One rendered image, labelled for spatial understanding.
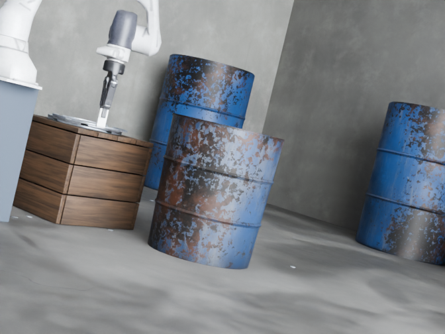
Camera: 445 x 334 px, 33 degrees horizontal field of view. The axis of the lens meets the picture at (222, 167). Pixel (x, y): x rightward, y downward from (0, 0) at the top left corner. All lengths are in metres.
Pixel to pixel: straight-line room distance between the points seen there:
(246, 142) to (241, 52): 3.37
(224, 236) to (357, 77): 3.26
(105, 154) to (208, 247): 0.54
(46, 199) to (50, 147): 0.19
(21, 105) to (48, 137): 0.33
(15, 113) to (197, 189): 0.65
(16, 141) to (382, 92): 3.48
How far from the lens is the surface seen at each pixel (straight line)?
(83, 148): 2.76
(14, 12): 2.57
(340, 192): 5.62
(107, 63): 2.71
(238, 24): 5.87
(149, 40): 2.77
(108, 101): 2.70
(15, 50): 2.54
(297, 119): 5.98
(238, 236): 2.65
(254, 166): 2.62
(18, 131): 2.57
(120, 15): 2.72
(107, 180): 2.86
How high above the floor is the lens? 0.45
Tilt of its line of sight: 2 degrees down
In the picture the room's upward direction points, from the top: 14 degrees clockwise
